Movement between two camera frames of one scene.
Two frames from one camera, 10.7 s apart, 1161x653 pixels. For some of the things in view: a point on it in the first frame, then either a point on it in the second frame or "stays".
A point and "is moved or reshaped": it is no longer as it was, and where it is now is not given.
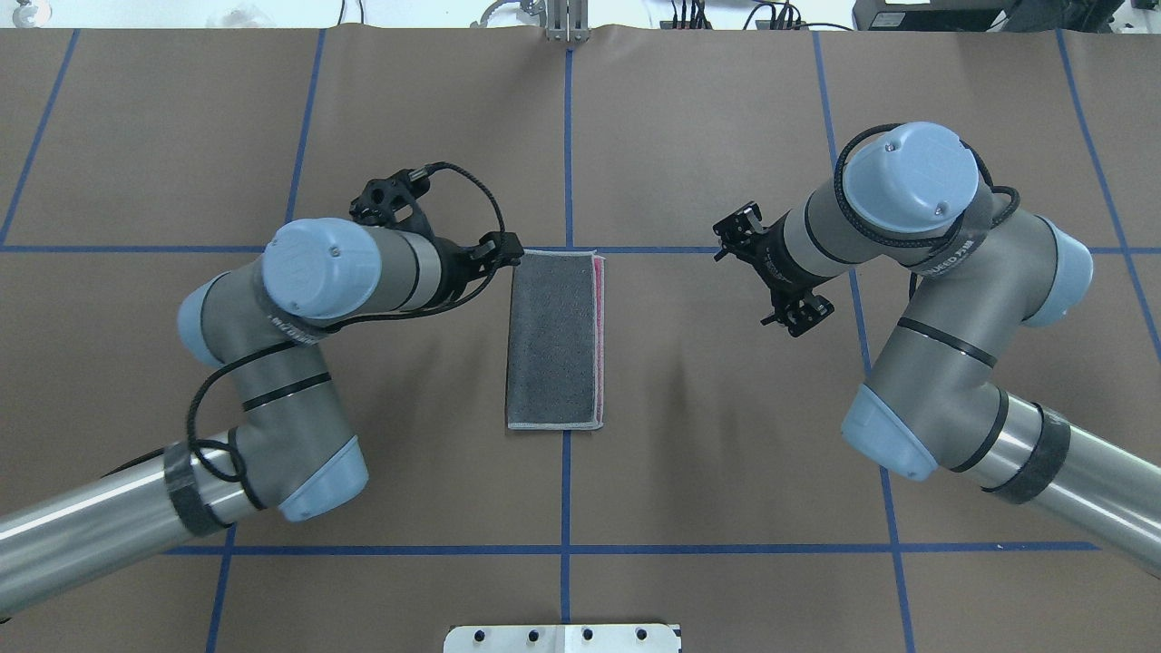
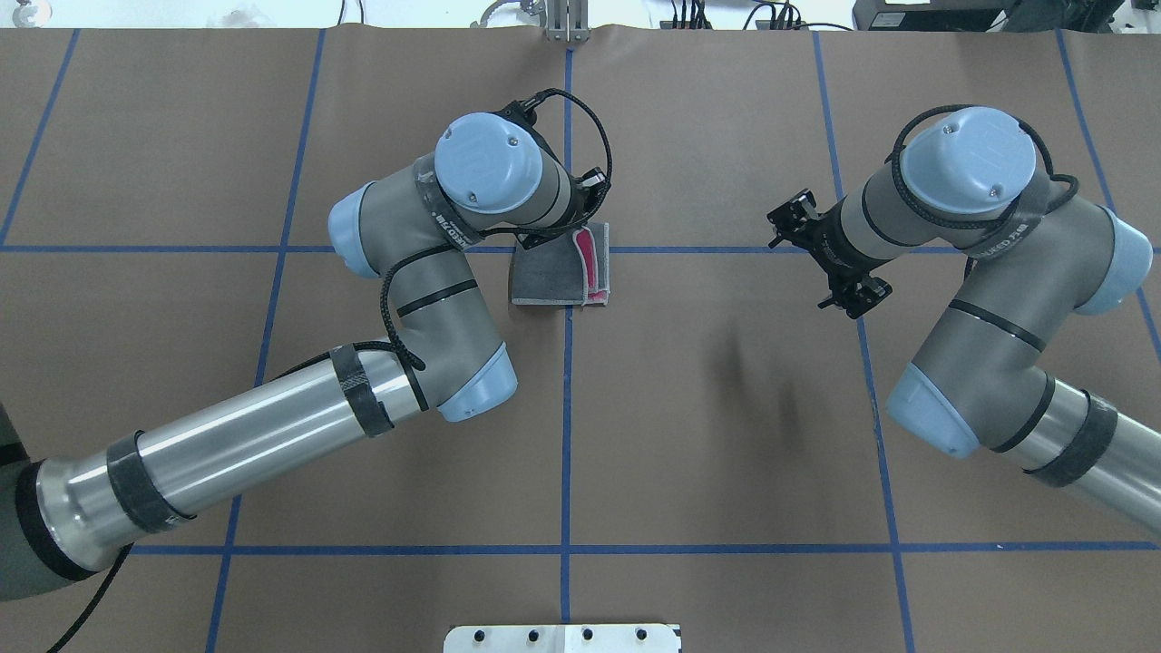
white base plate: x=562 y=638 stays
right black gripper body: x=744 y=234 → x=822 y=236
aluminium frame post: x=567 y=21 stays
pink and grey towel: x=555 y=341 is moved or reshaped
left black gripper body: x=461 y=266 → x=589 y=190
